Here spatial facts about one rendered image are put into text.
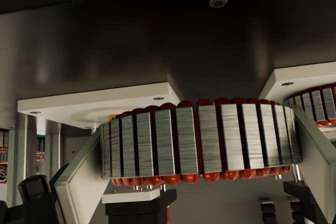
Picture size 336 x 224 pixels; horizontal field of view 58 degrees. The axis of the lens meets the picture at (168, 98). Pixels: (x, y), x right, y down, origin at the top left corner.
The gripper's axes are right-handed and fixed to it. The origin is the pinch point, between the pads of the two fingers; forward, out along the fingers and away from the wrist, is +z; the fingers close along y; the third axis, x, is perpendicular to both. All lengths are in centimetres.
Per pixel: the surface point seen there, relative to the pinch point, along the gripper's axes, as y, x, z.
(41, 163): -98, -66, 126
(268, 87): 6.6, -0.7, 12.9
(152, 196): -7.0, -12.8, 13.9
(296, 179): 11.8, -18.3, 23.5
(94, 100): -9.6, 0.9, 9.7
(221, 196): 0.7, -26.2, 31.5
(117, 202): -11.8, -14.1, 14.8
